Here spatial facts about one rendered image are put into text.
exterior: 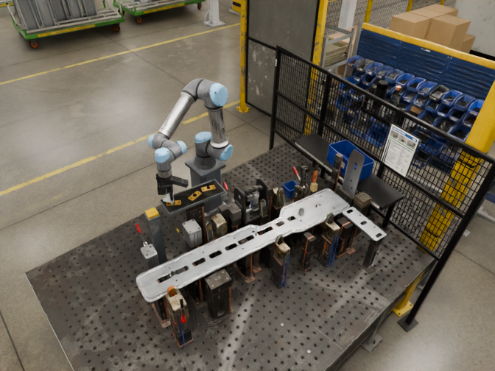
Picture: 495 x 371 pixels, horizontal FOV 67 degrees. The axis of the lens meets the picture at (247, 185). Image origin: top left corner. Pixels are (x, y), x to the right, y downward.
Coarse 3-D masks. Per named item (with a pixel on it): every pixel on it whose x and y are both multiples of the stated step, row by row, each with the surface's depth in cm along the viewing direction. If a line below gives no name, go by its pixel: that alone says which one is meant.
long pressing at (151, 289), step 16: (320, 192) 250; (288, 208) 238; (304, 208) 238; (320, 208) 238; (336, 208) 238; (272, 224) 227; (288, 224) 227; (304, 224) 227; (224, 240) 216; (240, 240) 217; (256, 240) 217; (272, 240) 217; (192, 256) 207; (208, 256) 207; (224, 256) 207; (240, 256) 208; (144, 272) 197; (160, 272) 198; (192, 272) 198; (208, 272) 199; (144, 288) 191; (160, 288) 191; (176, 288) 191
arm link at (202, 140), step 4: (200, 132) 244; (204, 132) 244; (208, 132) 243; (196, 136) 241; (200, 136) 240; (204, 136) 239; (208, 136) 239; (196, 140) 239; (200, 140) 237; (204, 140) 237; (208, 140) 238; (196, 144) 242; (200, 144) 239; (204, 144) 238; (196, 148) 244; (200, 148) 241; (204, 148) 239; (196, 152) 247; (200, 152) 244; (204, 152) 242
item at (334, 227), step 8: (328, 224) 222; (336, 224) 222; (328, 232) 223; (336, 232) 219; (328, 240) 227; (336, 240) 225; (320, 248) 236; (328, 248) 232; (320, 256) 240; (328, 256) 235; (328, 264) 240
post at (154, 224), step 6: (156, 216) 210; (150, 222) 209; (156, 222) 212; (150, 228) 212; (156, 228) 214; (162, 228) 217; (150, 234) 222; (156, 234) 218; (162, 234) 221; (156, 240) 221; (162, 240) 224; (156, 246) 224; (162, 246) 227; (162, 252) 230; (162, 258) 233
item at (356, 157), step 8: (352, 152) 233; (352, 160) 235; (360, 160) 229; (352, 168) 238; (360, 168) 231; (344, 176) 246; (352, 176) 240; (344, 184) 250; (352, 184) 243; (352, 192) 246
